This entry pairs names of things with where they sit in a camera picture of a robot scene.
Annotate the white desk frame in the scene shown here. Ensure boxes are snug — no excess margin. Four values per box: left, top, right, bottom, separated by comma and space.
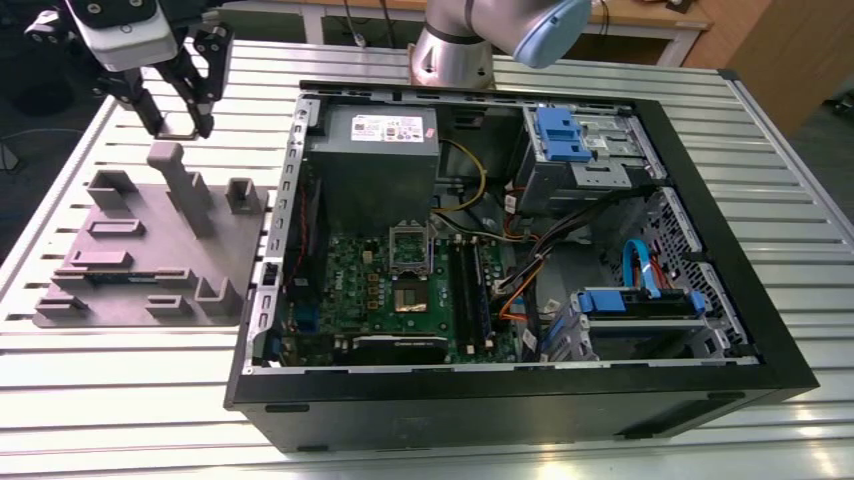
299, 0, 429, 47

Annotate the blue SATA wire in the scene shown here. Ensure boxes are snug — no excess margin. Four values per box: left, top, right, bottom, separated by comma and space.
622, 238, 669, 300

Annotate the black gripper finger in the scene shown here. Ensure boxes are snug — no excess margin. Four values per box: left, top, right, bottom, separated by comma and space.
159, 22, 234, 140
25, 9, 167, 137

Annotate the blue drive carrier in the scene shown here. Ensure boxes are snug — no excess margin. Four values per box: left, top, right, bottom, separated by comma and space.
533, 107, 597, 164

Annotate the metal drive cage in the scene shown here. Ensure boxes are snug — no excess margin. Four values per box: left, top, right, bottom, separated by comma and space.
518, 103, 669, 217

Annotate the black case fan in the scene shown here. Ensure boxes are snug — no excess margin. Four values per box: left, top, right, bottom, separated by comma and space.
293, 167, 330, 284

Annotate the yellow wire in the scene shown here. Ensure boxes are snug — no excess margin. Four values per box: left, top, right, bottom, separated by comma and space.
432, 138, 489, 216

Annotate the green motherboard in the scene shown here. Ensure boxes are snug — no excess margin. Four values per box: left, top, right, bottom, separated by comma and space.
274, 233, 526, 366

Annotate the grey parts rack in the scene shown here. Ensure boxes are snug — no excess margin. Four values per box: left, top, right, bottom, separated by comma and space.
31, 141, 275, 329

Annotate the wooden cabinet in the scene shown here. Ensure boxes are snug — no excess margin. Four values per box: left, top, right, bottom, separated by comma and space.
724, 0, 854, 139

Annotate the metal socket cover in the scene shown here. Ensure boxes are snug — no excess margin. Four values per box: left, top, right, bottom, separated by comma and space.
389, 219, 437, 279

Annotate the black wire bundle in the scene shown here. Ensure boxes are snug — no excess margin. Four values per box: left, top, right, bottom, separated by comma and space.
497, 184, 669, 296

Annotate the RAM stick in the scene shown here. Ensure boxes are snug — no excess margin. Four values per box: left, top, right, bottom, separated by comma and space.
86, 273, 162, 286

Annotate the silver disk bay frame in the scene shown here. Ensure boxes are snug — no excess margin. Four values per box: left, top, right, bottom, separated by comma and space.
566, 287, 760, 362

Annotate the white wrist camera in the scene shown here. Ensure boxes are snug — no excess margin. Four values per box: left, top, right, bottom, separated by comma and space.
65, 0, 183, 72

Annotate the wooden desk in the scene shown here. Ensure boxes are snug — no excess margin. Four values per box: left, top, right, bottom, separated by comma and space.
590, 0, 716, 66

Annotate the CPU socket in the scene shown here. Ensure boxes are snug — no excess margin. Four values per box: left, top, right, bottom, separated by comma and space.
391, 281, 434, 315

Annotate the orange wire bundle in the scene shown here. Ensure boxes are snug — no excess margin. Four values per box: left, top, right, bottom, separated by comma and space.
498, 293, 537, 324

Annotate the black graphics card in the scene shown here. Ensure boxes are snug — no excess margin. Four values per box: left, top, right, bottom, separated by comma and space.
333, 332, 450, 365

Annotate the hard disk with blue carrier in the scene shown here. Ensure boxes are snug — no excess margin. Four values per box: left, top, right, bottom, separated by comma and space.
574, 285, 710, 322

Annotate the black PC case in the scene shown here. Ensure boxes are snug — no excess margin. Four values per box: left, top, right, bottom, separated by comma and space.
223, 79, 821, 454

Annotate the grey power supply unit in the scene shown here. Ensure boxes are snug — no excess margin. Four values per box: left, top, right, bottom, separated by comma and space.
305, 105, 442, 232

